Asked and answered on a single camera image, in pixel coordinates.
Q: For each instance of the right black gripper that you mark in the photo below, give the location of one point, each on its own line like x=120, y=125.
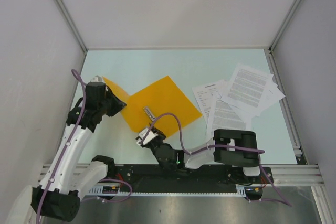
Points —
x=160, y=136

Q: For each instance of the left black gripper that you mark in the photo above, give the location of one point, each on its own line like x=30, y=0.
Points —
x=118, y=104

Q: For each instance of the orange plastic folder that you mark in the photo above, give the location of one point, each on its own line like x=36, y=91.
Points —
x=160, y=97

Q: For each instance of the printed paper sheet front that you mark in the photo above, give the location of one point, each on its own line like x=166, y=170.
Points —
x=222, y=116

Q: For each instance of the printed paper sheet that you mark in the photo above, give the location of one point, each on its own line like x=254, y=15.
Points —
x=222, y=116
x=247, y=88

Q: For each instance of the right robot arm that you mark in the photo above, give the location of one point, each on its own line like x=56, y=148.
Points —
x=236, y=148

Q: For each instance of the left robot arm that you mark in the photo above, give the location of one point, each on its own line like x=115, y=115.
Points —
x=59, y=193

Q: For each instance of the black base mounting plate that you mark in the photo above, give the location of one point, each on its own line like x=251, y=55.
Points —
x=206, y=179

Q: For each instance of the printed paper sheet top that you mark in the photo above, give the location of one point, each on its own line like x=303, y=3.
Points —
x=247, y=88

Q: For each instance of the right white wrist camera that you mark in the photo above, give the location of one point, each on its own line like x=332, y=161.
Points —
x=145, y=136

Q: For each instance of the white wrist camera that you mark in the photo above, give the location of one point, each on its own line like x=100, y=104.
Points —
x=145, y=136
x=97, y=79

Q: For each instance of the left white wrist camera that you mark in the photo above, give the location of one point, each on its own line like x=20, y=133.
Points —
x=97, y=79

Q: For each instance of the grey slotted cable duct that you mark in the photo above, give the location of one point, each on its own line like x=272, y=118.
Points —
x=105, y=190

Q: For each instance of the left aluminium corner post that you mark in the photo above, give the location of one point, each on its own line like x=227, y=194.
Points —
x=71, y=24

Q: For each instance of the aluminium corner post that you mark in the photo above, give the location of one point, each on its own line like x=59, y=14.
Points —
x=289, y=16
x=71, y=24

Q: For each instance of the aluminium frame rail front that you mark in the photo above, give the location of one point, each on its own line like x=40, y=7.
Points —
x=296, y=175

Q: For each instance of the right aluminium corner post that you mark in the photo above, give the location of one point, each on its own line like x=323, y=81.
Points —
x=289, y=16

